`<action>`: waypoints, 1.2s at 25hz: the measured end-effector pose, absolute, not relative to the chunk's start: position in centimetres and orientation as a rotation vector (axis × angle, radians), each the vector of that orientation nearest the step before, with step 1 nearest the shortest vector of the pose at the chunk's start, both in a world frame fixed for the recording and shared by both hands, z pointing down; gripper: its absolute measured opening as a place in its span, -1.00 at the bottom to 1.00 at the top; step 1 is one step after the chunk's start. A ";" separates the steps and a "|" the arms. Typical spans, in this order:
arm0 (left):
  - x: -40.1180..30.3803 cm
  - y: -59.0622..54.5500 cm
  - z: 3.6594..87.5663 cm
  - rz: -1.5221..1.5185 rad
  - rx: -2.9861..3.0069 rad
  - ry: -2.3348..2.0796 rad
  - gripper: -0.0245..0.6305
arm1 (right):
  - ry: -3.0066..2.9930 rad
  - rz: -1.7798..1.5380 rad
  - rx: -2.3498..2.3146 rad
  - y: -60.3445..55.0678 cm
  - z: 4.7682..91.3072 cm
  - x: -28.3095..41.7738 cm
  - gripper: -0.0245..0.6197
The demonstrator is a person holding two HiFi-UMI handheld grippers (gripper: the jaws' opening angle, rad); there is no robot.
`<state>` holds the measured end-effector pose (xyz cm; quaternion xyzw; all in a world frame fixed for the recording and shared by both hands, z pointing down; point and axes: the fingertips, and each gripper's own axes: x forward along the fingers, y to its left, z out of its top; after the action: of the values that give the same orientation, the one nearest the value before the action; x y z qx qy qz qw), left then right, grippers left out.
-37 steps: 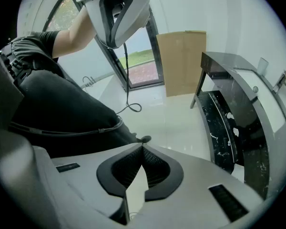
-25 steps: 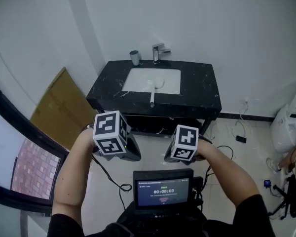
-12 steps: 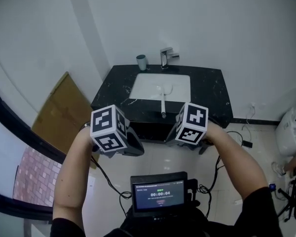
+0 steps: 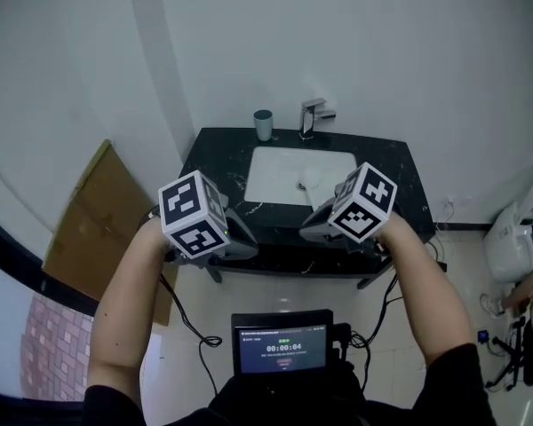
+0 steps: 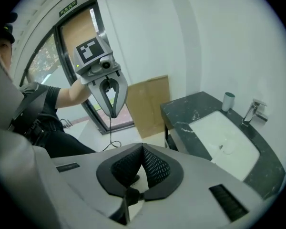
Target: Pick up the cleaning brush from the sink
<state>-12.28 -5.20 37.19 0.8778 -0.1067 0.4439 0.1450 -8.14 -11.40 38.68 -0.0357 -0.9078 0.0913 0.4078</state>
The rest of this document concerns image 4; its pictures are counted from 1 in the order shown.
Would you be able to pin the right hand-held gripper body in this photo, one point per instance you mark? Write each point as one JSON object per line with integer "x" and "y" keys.
{"x": 368, "y": 193}

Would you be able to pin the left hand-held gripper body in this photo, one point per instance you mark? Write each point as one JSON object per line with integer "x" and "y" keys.
{"x": 182, "y": 202}

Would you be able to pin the white ceramic sink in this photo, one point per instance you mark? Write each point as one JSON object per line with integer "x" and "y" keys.
{"x": 275, "y": 171}

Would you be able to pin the person's right forearm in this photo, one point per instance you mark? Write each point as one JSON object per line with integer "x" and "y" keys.
{"x": 431, "y": 291}

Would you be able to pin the person's left forearm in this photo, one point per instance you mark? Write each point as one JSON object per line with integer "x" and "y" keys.
{"x": 124, "y": 304}

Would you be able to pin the metal sink drain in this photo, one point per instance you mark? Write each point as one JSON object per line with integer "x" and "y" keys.
{"x": 301, "y": 186}

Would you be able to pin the black marble vanity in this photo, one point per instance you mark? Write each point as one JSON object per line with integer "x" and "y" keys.
{"x": 222, "y": 158}

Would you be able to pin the brown cardboard sheet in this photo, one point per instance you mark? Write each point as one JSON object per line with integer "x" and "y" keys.
{"x": 93, "y": 229}

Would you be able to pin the chrome faucet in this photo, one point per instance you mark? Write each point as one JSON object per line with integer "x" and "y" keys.
{"x": 310, "y": 118}

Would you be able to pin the grey-blue cup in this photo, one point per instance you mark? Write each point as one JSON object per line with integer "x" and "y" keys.
{"x": 263, "y": 127}

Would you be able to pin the white toilet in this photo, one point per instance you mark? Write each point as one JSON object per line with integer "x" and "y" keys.
{"x": 513, "y": 246}

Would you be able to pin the black monitor screen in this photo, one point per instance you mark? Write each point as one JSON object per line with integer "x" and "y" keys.
{"x": 283, "y": 349}

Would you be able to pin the small blue device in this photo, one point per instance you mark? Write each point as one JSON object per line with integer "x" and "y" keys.
{"x": 483, "y": 336}

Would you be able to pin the black tripod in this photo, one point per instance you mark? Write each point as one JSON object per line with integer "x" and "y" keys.
{"x": 513, "y": 353}

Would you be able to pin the person's black shirt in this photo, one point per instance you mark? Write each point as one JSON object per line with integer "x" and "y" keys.
{"x": 293, "y": 406}

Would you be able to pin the black screen bracket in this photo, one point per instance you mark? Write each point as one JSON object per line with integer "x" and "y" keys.
{"x": 341, "y": 340}

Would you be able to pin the black window frame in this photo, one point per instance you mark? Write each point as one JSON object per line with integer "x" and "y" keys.
{"x": 13, "y": 255}

